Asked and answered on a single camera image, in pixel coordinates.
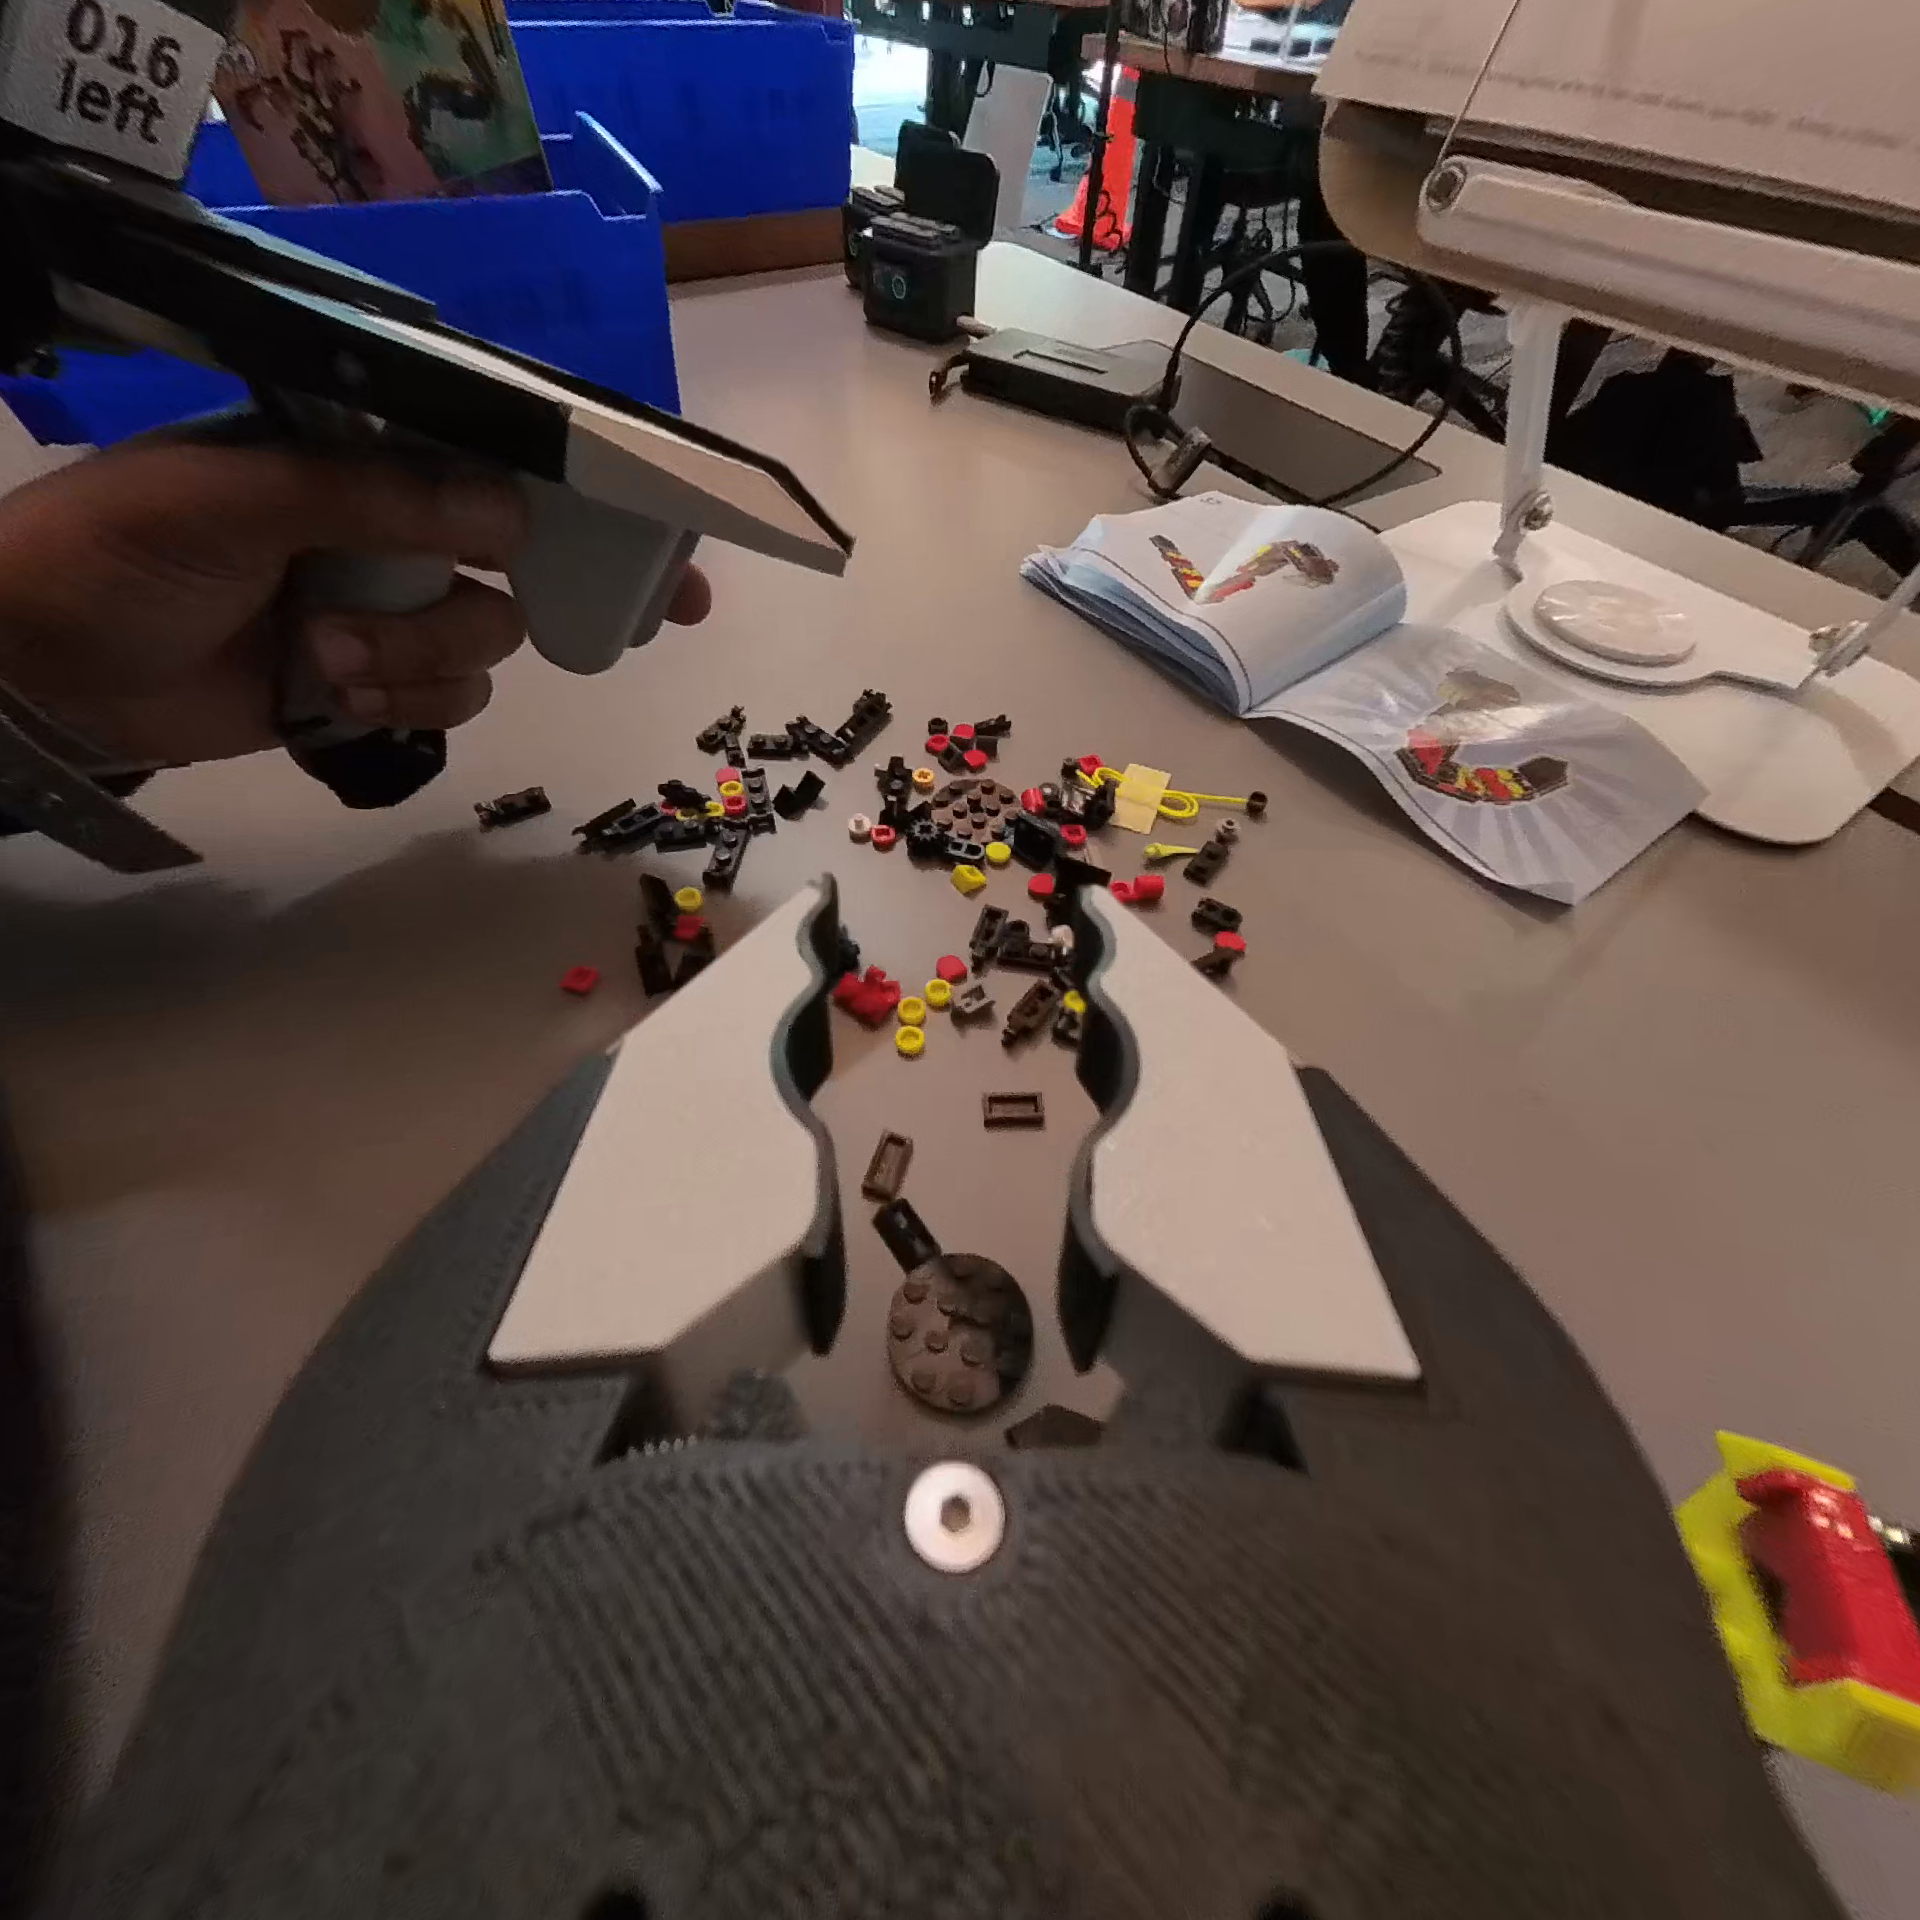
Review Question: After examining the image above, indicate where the orange cone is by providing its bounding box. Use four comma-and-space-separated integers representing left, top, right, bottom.
1054, 59, 1145, 253

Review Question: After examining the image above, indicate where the black power adapter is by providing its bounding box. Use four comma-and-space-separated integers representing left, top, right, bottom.
959, 327, 1178, 437

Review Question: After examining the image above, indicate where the long wooden desk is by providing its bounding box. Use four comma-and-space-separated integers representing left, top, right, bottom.
1078, 23, 1353, 303

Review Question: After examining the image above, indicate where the tan backing board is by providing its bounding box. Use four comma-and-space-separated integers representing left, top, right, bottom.
1310, 0, 1920, 250

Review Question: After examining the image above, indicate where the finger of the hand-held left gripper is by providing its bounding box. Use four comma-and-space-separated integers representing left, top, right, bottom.
565, 402, 857, 578

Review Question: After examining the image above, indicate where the lime and red plastic clamp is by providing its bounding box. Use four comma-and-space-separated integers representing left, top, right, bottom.
1670, 1428, 1920, 1795

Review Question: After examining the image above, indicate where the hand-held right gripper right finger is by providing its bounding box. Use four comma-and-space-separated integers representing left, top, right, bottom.
1055, 885, 1424, 1391

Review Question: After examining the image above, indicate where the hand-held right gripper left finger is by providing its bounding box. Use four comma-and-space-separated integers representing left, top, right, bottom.
482, 879, 847, 1420

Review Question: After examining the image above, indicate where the pile of small lego pieces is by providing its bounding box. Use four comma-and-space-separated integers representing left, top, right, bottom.
470, 688, 1273, 1058

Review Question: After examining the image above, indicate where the person's left hand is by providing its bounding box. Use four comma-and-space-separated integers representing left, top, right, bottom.
0, 434, 715, 783

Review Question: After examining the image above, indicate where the colourful lego box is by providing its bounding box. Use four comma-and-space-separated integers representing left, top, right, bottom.
217, 0, 553, 204

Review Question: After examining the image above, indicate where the lego instruction booklet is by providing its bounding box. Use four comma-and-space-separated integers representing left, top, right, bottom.
1018, 498, 1712, 905

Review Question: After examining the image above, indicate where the black round lego plate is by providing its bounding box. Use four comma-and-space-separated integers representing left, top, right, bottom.
885, 1252, 1038, 1415

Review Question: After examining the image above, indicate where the black cable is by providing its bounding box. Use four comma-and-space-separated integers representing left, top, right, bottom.
1117, 241, 1464, 513

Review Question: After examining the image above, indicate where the blue plastic bin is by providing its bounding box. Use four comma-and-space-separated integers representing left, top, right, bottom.
507, 0, 857, 227
0, 113, 683, 453

